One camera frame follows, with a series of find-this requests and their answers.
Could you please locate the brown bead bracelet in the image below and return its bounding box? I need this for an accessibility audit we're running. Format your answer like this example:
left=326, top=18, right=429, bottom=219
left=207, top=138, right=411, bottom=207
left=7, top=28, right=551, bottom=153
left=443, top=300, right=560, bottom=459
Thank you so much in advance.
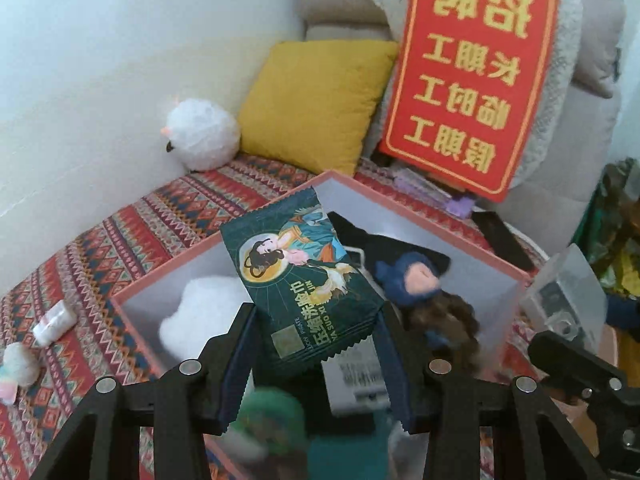
left=406, top=291, right=484, bottom=376

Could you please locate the grey packaged puff card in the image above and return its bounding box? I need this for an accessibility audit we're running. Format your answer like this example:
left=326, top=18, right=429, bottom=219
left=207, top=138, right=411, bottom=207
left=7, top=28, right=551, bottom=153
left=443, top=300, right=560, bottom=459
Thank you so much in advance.
left=321, top=337, right=390, bottom=417

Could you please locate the black glove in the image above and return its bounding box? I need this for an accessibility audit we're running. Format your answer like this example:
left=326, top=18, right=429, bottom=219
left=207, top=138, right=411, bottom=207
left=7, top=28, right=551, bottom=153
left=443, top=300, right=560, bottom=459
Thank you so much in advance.
left=328, top=211, right=451, bottom=276

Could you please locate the white bear plush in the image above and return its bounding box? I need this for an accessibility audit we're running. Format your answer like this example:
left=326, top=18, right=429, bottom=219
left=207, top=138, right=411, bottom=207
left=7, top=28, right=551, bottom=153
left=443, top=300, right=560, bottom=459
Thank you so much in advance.
left=158, top=275, right=250, bottom=361

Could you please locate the dark green towel packet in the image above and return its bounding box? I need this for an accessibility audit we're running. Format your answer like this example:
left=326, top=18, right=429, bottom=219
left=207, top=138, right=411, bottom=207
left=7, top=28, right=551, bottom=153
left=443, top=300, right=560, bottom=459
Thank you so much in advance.
left=220, top=188, right=384, bottom=377

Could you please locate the teal glasses case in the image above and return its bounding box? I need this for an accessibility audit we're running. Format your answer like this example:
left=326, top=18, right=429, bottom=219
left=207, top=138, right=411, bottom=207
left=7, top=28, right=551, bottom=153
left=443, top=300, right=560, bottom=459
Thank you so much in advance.
left=308, top=411, right=394, bottom=480

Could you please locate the blue hooded figurine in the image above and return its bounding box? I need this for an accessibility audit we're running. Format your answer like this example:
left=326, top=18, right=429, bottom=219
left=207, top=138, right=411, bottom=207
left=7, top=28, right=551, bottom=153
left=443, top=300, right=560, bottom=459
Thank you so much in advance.
left=374, top=252, right=442, bottom=308

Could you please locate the clear plastic case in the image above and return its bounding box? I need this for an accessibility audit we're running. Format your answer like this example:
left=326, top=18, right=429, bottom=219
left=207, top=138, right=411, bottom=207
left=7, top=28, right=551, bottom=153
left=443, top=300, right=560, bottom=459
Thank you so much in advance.
left=520, top=244, right=608, bottom=353

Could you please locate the pastel eraser pack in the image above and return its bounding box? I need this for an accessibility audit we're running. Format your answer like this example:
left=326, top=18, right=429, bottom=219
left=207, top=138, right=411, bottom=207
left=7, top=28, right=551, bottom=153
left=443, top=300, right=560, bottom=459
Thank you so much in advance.
left=0, top=366, right=18, bottom=406

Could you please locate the grey felt ball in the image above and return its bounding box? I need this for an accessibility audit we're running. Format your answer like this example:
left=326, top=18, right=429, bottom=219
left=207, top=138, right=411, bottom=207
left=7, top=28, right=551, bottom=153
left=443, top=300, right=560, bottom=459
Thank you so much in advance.
left=1, top=342, right=40, bottom=389

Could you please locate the patterned red bedspread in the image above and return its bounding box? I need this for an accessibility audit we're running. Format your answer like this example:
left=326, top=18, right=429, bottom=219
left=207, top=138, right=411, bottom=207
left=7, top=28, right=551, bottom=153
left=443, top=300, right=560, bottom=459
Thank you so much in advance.
left=0, top=152, right=551, bottom=480

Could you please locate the pink cardboard box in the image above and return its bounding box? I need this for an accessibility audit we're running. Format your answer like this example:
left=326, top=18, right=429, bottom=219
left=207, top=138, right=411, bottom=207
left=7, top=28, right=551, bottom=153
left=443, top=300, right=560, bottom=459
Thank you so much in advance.
left=116, top=174, right=526, bottom=479

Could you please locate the white fluffy chick plush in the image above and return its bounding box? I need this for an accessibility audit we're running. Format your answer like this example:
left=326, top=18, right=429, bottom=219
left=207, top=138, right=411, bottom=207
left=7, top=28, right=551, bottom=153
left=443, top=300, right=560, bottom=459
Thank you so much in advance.
left=162, top=99, right=241, bottom=172

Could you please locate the yellow cushion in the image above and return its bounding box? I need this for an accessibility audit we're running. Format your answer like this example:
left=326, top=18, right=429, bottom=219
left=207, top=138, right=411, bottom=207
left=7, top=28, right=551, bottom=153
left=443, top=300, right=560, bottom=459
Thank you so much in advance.
left=238, top=39, right=398, bottom=176

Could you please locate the red recruitment sign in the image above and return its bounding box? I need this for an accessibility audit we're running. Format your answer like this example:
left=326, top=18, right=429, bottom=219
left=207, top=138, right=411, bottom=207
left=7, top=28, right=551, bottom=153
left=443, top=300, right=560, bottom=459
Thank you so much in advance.
left=378, top=0, right=559, bottom=203

